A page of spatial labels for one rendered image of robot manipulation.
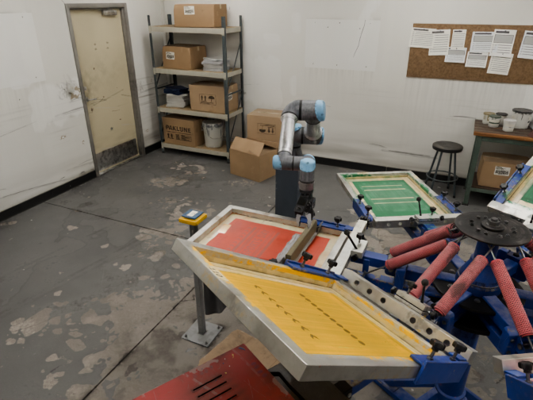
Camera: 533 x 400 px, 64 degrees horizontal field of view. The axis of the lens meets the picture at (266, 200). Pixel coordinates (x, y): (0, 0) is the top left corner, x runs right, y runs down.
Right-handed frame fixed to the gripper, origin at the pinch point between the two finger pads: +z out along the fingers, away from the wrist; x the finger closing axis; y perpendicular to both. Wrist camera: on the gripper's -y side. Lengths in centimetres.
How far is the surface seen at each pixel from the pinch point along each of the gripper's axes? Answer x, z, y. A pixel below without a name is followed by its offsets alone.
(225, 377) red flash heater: -9, 2, -101
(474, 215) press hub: -78, -19, 7
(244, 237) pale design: 35.4, 16.4, 1.9
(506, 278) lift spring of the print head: -90, -9, -26
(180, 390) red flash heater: 2, 2, -111
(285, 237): 13.8, 16.4, 11.3
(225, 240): 43.7, 16.4, -5.5
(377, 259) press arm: -39.3, 8.1, -3.8
